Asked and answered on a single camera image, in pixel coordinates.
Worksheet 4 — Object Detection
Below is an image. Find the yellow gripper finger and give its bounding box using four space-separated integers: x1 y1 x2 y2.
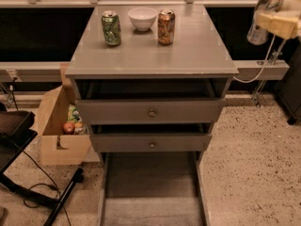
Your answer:
255 11 300 40
283 0 301 17

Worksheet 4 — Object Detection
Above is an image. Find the silver redbull can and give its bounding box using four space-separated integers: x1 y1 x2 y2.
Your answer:
247 0 284 45

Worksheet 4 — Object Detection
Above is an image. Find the orange soda can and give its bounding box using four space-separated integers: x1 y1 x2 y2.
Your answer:
157 8 175 45

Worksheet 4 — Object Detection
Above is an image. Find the grey middle drawer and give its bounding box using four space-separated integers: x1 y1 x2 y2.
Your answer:
90 123 212 153

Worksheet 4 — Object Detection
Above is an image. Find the grey drawer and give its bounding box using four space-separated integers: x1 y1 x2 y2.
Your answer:
97 152 210 226
76 79 225 124
90 123 212 153

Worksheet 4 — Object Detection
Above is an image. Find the grey drawer cabinet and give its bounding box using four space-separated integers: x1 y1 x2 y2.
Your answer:
64 4 240 162

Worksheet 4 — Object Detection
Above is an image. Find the green soda can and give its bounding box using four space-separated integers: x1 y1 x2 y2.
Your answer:
102 10 121 46

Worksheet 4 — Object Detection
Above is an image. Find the grey top drawer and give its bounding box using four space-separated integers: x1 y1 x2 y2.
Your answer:
76 79 225 124

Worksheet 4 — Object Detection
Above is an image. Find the grey bottom drawer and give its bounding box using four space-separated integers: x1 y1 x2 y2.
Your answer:
97 152 210 226

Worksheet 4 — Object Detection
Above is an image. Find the dark cabinet at right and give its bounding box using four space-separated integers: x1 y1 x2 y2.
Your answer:
275 39 301 125

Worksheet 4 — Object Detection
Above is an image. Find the white ceramic bowl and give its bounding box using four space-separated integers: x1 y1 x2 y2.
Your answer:
128 7 157 31

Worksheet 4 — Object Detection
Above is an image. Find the orange fruit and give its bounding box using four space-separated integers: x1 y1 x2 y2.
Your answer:
74 121 84 128

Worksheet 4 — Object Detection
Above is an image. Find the green snack bag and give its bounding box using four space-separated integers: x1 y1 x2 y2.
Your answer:
67 105 81 123

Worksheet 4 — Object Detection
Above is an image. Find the red apple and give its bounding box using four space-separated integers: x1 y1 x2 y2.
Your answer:
63 121 75 135

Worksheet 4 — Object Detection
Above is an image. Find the cardboard box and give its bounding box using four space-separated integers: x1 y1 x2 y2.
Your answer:
37 63 91 165

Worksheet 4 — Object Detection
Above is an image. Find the black stand base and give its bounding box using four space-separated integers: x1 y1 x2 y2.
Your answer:
0 101 85 226

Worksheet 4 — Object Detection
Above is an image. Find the white cable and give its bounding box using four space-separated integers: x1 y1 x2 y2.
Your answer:
232 35 277 85

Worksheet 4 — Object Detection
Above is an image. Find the black floor cable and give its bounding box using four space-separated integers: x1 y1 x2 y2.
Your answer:
0 132 72 226

